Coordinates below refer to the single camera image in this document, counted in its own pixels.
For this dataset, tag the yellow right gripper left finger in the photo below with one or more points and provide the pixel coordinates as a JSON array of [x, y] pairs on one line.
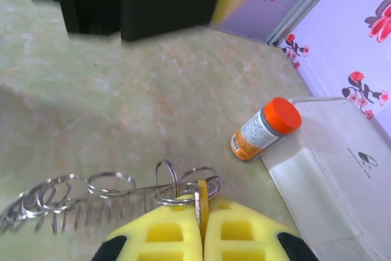
[[165, 242]]

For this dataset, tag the white medicine box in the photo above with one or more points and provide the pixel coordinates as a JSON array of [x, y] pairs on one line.
[[336, 197]]

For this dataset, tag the small metal key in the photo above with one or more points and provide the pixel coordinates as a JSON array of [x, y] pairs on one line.
[[202, 200]]

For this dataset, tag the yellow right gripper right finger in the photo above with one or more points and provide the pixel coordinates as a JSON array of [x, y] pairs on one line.
[[244, 242]]

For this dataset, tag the aluminium corner post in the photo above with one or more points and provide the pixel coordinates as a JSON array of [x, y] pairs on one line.
[[305, 7]]

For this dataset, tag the pill bottle with orange cap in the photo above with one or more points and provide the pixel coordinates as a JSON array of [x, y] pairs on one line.
[[259, 132]]

